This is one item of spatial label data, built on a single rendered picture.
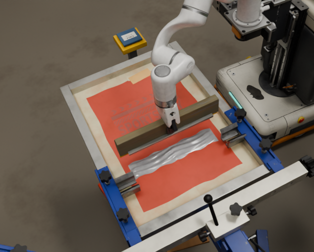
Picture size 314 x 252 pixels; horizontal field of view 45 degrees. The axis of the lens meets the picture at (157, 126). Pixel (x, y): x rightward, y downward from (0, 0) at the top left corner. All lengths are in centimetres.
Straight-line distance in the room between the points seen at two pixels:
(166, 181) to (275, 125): 118
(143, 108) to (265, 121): 103
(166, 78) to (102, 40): 235
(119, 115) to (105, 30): 202
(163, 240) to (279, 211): 133
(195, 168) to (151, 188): 18
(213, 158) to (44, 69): 218
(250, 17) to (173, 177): 74
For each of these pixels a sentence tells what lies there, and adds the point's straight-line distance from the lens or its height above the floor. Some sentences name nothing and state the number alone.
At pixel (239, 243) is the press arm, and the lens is 125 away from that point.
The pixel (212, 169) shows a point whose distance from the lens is 144.
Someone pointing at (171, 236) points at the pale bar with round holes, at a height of 104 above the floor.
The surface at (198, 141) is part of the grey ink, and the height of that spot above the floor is 96.
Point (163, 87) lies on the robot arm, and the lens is 117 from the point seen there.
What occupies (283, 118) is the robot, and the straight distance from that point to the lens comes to 248.
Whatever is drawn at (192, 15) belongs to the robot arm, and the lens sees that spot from 119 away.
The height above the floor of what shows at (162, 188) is 96.
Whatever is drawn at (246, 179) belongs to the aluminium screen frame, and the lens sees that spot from 140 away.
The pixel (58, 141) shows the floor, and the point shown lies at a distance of 284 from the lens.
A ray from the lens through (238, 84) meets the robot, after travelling 262.
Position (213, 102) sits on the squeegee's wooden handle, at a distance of 140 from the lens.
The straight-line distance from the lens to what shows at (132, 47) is 190.
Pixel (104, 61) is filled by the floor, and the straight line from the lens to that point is 327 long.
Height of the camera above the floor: 221
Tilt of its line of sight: 54 degrees down
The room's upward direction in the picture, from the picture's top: 8 degrees counter-clockwise
